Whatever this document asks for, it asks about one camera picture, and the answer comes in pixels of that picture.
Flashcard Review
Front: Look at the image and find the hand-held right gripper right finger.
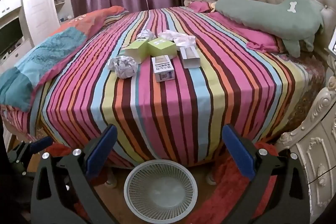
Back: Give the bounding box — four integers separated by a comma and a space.
222, 124, 311, 224

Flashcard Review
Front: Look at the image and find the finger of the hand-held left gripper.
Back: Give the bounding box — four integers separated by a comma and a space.
8, 136, 54, 165

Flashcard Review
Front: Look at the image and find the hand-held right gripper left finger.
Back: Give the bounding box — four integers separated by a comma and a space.
31, 124, 118, 224

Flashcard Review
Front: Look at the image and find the white plastic mesh basket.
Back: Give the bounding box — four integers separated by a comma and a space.
124, 160, 198, 224

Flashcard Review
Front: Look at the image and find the large paper ball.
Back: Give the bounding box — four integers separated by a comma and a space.
107, 55, 137, 79

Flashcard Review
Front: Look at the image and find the white printed box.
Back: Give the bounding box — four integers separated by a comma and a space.
151, 55, 176, 83

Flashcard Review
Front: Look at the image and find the long white box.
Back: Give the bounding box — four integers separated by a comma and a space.
179, 46, 201, 69

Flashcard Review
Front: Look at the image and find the lime green box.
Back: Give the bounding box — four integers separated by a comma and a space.
124, 39, 153, 64
147, 38, 177, 59

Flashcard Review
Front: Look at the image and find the pink printed white bag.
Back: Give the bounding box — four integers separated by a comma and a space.
173, 35, 197, 51

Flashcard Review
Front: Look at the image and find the small paper ball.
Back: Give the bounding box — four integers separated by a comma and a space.
136, 29, 155, 41

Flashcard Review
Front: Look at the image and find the plain white plastic bag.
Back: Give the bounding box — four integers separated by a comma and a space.
157, 30, 188, 42

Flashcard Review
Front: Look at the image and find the red rug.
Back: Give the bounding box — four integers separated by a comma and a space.
47, 143, 279, 224

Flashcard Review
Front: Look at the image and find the carved cream nightstand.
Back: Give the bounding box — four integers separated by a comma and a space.
274, 56, 336, 224

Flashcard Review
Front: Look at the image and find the floral patterned mattress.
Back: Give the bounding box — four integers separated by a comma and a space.
276, 53, 326, 132

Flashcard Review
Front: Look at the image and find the teal and orange quilt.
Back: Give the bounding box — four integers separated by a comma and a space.
0, 6, 129, 112

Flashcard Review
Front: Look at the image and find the black television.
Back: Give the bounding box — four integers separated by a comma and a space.
0, 17, 23, 55

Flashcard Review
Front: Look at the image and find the large pink pillow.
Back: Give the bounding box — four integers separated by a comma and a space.
210, 12, 285, 52

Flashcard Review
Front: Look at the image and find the green dog-shaped pillow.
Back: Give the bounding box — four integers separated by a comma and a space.
214, 0, 324, 58

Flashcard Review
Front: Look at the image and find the small lit screen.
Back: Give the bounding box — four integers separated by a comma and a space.
328, 30, 336, 58

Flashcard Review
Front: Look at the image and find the white wardrobe with shelves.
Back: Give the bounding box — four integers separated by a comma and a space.
0, 0, 70, 67

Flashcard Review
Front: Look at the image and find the small pink pillow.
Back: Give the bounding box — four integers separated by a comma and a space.
189, 1, 217, 13

